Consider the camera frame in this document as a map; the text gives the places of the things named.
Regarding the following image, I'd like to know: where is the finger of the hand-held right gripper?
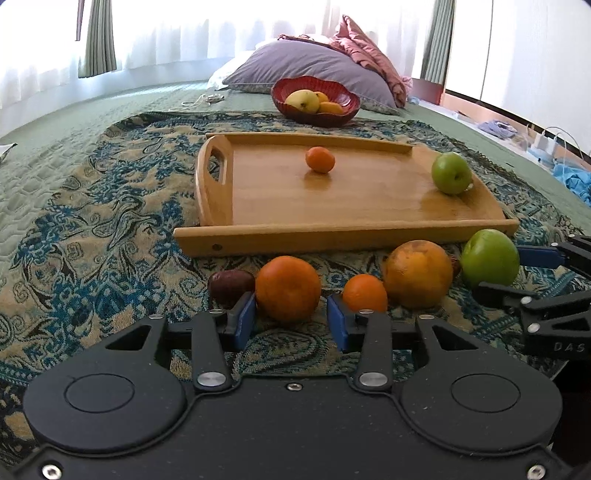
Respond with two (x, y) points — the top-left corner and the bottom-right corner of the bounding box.
(516, 234), (591, 269)
(477, 281), (591, 324)

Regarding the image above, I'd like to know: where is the pink pillow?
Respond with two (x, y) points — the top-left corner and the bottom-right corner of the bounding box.
(277, 15), (413, 109)

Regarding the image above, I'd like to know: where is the patterned blue beige blanket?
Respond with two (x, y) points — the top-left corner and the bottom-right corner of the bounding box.
(0, 111), (591, 462)

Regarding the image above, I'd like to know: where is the red bowl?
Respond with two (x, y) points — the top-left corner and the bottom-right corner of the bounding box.
(271, 77), (361, 127)

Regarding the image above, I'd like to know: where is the blue cloth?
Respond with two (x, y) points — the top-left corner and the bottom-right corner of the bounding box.
(551, 159), (591, 206)

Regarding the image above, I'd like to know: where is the white cable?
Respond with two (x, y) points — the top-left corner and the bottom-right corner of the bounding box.
(168, 92), (225, 112)

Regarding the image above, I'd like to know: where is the round orange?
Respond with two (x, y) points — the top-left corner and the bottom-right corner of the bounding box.
(255, 256), (322, 323)

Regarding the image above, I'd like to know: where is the white charger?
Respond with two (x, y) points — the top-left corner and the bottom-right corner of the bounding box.
(531, 129), (560, 157)

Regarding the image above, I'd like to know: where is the green apple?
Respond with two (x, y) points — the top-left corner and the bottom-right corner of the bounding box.
(461, 229), (521, 289)
(431, 152), (474, 195)

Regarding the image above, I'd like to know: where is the small tangerine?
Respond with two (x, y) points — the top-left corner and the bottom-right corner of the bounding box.
(342, 274), (389, 313)
(305, 146), (336, 175)

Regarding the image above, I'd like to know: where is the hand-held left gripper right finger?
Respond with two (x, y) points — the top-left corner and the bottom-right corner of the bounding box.
(326, 294), (483, 394)

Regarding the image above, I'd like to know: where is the large yellowish orange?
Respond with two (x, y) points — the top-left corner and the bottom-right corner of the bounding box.
(383, 240), (454, 309)

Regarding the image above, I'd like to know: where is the dark purple plum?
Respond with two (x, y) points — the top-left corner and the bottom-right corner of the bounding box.
(207, 270), (256, 308)

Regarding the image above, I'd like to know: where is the green curtain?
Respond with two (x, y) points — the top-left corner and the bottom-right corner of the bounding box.
(78, 0), (118, 78)
(420, 0), (457, 85)

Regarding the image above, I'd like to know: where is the reddish wooden bed board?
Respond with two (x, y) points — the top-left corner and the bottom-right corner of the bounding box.
(411, 78), (446, 108)

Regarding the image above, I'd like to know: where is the white sheer curtain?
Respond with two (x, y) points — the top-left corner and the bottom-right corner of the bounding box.
(0, 0), (437, 109)

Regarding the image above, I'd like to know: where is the yellow apple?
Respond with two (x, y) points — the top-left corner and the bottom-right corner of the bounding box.
(284, 90), (320, 114)

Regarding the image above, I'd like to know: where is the purple pillow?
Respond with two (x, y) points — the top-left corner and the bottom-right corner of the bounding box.
(222, 38), (402, 116)

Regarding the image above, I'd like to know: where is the white pillow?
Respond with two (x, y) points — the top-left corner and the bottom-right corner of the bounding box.
(206, 41), (273, 91)

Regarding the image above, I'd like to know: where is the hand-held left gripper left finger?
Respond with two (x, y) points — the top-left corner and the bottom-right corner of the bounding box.
(105, 292), (257, 394)

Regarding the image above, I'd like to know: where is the wooden tray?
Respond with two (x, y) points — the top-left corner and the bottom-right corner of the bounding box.
(173, 132), (521, 257)

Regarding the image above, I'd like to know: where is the purple cloth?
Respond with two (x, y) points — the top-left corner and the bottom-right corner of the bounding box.
(479, 120), (518, 139)

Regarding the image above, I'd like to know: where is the green quilted bedspread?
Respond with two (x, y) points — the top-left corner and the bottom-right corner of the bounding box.
(0, 79), (591, 241)

